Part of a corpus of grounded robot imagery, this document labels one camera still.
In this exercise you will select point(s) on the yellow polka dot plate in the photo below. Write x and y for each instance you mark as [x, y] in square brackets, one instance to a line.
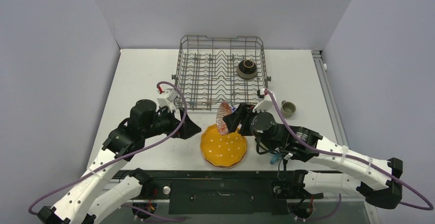
[213, 144]

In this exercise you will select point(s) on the dark patterned cream bowl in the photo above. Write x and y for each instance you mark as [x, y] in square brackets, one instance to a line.
[247, 69]

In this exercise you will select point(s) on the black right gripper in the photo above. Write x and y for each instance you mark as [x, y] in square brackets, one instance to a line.
[243, 116]

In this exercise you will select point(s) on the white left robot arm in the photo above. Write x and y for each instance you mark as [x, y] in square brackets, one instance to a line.
[84, 202]

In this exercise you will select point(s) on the grey wire dish rack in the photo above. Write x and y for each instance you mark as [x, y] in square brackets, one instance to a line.
[206, 70]

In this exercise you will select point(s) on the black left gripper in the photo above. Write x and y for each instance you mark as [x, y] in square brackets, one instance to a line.
[189, 128]

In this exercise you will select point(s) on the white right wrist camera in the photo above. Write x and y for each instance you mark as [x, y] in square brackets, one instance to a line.
[264, 100]

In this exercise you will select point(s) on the aluminium side rail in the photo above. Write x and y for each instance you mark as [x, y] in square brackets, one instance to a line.
[333, 111]

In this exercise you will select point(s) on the small grey-green mug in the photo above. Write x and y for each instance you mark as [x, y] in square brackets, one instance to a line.
[288, 109]

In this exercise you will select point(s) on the blue mug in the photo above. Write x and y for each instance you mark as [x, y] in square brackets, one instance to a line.
[275, 158]

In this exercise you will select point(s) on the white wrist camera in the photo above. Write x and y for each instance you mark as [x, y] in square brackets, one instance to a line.
[264, 100]
[167, 98]

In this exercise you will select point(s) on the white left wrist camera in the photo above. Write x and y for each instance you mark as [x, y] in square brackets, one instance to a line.
[167, 98]

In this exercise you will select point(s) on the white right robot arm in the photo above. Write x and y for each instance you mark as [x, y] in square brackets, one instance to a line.
[362, 176]

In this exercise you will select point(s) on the black table frame rail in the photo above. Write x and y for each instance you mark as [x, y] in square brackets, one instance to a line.
[221, 192]

